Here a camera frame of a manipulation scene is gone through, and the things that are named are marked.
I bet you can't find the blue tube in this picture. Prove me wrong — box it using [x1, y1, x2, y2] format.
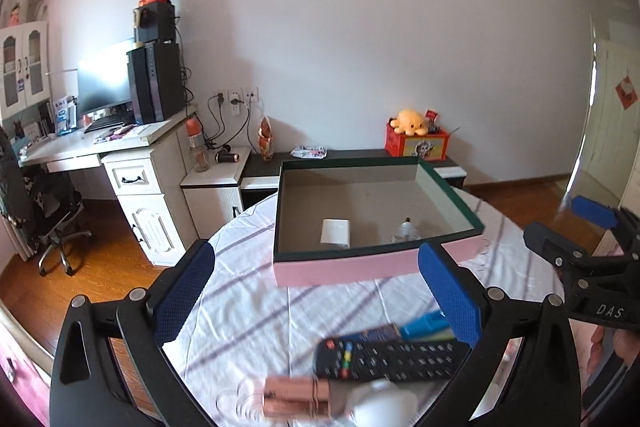
[399, 310, 449, 341]

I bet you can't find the black tv remote control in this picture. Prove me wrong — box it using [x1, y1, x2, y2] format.
[312, 338, 470, 383]

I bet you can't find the blue card box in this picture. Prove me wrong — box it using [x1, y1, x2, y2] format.
[342, 323, 402, 343]

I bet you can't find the white round robot figure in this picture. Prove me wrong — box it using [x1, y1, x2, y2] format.
[345, 379, 418, 427]

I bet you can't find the pink rose-gold small box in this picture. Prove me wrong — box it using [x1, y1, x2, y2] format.
[262, 377, 331, 421]

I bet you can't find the person's right hand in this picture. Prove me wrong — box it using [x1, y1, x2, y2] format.
[587, 326, 640, 375]

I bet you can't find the white door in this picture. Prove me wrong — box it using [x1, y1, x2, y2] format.
[580, 30, 639, 202]

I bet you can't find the red door decoration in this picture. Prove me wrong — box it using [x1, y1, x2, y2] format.
[615, 76, 639, 109]

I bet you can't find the white striped tablecloth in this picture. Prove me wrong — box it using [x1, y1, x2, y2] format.
[160, 185, 576, 427]

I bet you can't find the clear small bottle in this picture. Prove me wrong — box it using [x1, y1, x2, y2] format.
[392, 218, 421, 243]

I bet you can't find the red toy box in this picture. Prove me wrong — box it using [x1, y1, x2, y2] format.
[385, 124, 450, 161]

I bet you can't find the black office chair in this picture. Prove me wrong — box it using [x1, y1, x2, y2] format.
[1, 129, 92, 277]

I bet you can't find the white bedside cabinet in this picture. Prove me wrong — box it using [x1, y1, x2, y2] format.
[180, 147, 250, 239]

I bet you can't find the yellow octopus plush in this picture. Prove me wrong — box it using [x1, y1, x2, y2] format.
[388, 108, 428, 136]

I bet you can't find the white desk with drawers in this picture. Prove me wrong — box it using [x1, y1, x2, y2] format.
[20, 107, 198, 267]

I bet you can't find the orange-lid glass bottle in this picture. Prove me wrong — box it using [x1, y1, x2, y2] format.
[186, 116, 209, 172]

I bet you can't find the pink green storage box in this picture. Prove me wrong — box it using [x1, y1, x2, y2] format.
[272, 157, 486, 287]

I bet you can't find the black cylinder speaker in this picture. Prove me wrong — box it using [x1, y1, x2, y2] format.
[215, 150, 240, 164]

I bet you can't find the black low tv bench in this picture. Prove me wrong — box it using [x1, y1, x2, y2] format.
[240, 150, 468, 208]

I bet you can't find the black keyboard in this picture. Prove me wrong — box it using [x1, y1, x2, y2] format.
[84, 112, 134, 133]

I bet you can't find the crumpled printed packet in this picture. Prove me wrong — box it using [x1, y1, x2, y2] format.
[290, 146, 326, 159]

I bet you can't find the orange snack bag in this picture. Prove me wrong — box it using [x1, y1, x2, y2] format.
[258, 116, 273, 162]

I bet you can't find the black computer monitor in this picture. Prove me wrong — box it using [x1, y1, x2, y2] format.
[78, 53, 130, 115]

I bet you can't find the black computer tower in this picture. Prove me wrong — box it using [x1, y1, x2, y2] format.
[127, 41, 186, 124]

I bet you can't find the white glass-door cabinet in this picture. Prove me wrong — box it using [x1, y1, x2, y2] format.
[0, 20, 51, 119]

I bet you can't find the black speaker box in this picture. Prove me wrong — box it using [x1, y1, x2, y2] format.
[134, 1, 176, 43]

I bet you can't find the white wall socket strip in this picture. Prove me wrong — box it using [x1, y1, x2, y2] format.
[213, 87, 260, 117]

